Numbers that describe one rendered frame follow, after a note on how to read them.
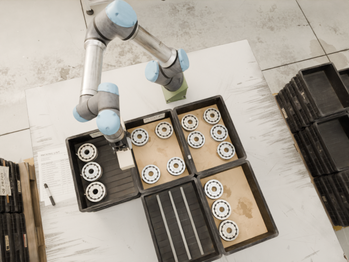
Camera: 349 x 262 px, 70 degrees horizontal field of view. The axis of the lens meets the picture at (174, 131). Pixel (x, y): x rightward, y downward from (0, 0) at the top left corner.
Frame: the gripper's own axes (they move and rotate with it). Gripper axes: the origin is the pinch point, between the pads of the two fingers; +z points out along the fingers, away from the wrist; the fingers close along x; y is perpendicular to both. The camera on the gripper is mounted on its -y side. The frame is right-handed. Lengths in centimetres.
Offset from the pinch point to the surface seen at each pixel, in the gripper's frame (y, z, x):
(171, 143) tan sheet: 0.7, 25.7, 25.0
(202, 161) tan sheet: 15.9, 25.6, 39.3
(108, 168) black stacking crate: 4.9, 25.9, -12.3
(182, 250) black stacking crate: 56, 26, 14
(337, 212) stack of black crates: 75, 82, 139
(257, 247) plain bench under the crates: 69, 38, 57
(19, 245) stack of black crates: 28, 82, -91
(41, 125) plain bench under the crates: -37, 39, -49
